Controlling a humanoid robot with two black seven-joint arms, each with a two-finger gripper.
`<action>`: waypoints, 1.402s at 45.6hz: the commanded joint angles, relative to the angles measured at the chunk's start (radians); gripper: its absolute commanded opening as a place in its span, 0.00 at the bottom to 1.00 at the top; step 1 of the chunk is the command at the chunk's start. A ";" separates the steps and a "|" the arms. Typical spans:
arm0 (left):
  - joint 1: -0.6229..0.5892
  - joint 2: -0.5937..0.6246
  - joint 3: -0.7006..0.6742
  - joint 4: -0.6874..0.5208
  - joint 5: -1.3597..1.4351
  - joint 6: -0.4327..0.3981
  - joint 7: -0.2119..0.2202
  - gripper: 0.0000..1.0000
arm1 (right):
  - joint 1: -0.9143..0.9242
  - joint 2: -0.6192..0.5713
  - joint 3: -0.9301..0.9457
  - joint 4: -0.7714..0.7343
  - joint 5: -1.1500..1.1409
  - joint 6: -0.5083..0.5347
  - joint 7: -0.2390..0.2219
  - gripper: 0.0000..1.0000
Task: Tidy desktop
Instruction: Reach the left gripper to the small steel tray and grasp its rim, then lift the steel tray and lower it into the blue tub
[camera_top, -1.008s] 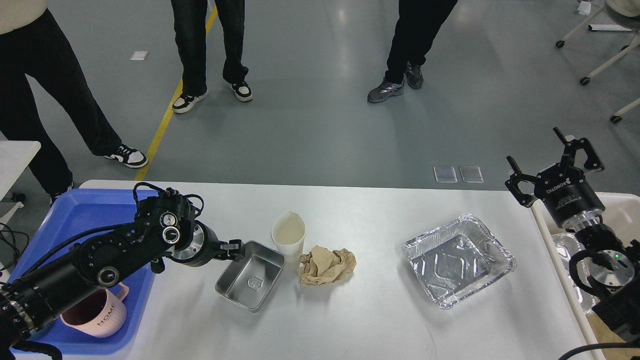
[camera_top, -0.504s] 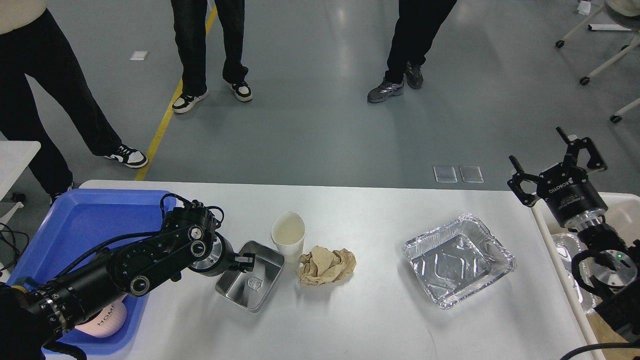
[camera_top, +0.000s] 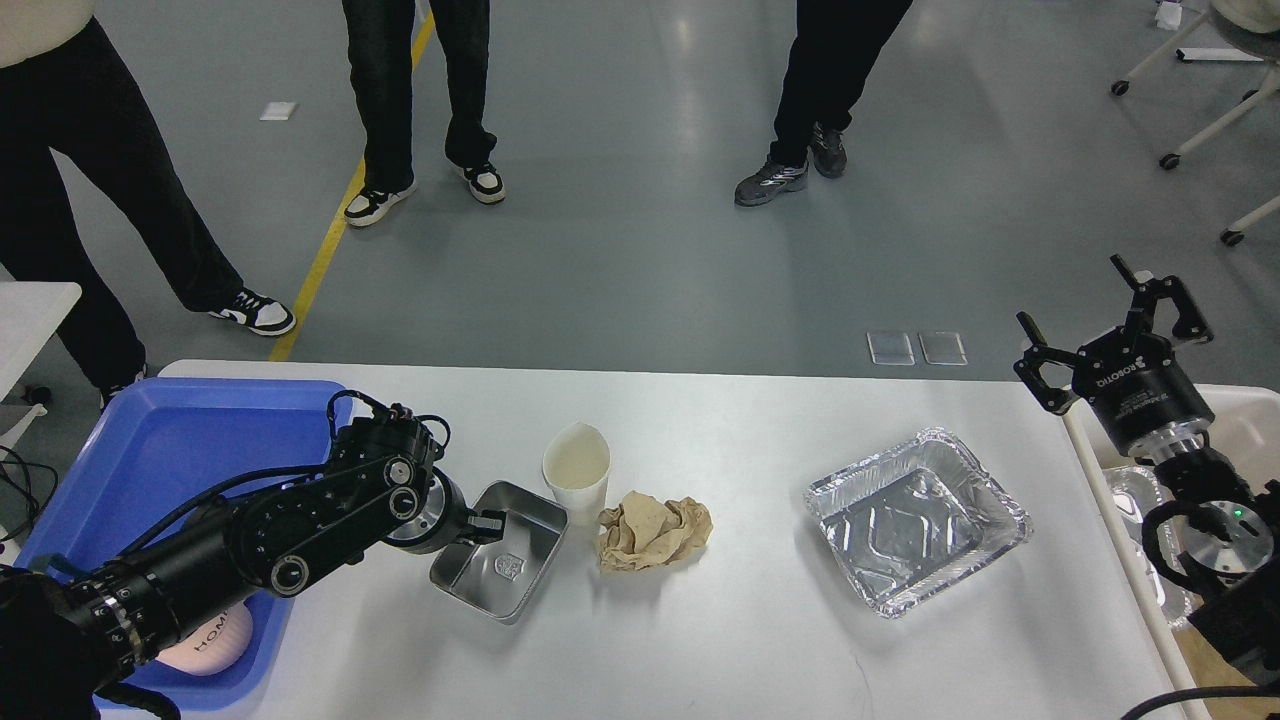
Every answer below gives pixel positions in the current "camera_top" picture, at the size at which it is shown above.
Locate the person in black trousers left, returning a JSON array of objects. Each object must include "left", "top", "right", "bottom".
[{"left": 0, "top": 0, "right": 298, "bottom": 406}]

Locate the blue plastic tray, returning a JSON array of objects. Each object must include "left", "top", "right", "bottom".
[{"left": 15, "top": 378, "right": 343, "bottom": 719}]

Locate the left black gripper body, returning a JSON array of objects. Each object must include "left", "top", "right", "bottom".
[{"left": 385, "top": 470, "right": 470, "bottom": 555}]

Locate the right clear floor plate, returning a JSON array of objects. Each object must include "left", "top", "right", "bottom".
[{"left": 916, "top": 331, "right": 968, "bottom": 366}]

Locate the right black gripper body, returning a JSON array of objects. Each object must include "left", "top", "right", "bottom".
[{"left": 1071, "top": 331, "right": 1215, "bottom": 457}]

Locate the white side table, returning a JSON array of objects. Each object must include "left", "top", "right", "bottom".
[{"left": 1, "top": 281, "right": 81, "bottom": 436}]

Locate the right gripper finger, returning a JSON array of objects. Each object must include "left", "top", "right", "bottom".
[
  {"left": 1012, "top": 313, "right": 1091, "bottom": 415},
  {"left": 1110, "top": 254, "right": 1213, "bottom": 347}
]

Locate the white paper cup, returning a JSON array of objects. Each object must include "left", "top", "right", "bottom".
[{"left": 541, "top": 421, "right": 612, "bottom": 527}]

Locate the crumpled brown paper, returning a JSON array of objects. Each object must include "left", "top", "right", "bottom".
[{"left": 595, "top": 491, "right": 714, "bottom": 573}]

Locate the clear floor plate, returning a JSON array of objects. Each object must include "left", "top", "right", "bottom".
[
  {"left": 867, "top": 331, "right": 916, "bottom": 366},
  {"left": 916, "top": 331, "right": 968, "bottom": 366}
]

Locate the white paper on floor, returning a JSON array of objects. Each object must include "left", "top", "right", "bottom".
[{"left": 259, "top": 101, "right": 298, "bottom": 122}]

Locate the white plastic bin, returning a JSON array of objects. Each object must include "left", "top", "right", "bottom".
[{"left": 1062, "top": 384, "right": 1279, "bottom": 719}]

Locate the person with grey sneakers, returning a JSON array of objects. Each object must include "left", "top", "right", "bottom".
[{"left": 733, "top": 1, "right": 911, "bottom": 208}]

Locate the small steel rectangular tray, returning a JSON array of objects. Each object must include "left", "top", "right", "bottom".
[{"left": 429, "top": 480, "right": 570, "bottom": 626}]

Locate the white rolling chair base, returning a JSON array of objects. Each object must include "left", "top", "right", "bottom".
[{"left": 1110, "top": 0, "right": 1280, "bottom": 249}]

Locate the person in dark jeans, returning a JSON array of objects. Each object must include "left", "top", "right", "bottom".
[{"left": 340, "top": 0, "right": 507, "bottom": 229}]

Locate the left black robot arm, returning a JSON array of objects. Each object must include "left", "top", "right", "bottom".
[{"left": 1, "top": 398, "right": 506, "bottom": 719}]

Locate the left clear floor plate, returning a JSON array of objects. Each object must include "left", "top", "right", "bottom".
[{"left": 867, "top": 331, "right": 916, "bottom": 366}]

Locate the aluminium foil tray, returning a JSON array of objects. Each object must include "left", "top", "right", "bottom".
[{"left": 803, "top": 427, "right": 1032, "bottom": 619}]

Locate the pink ribbed mug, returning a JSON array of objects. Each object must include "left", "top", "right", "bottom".
[{"left": 156, "top": 602, "right": 253, "bottom": 676}]

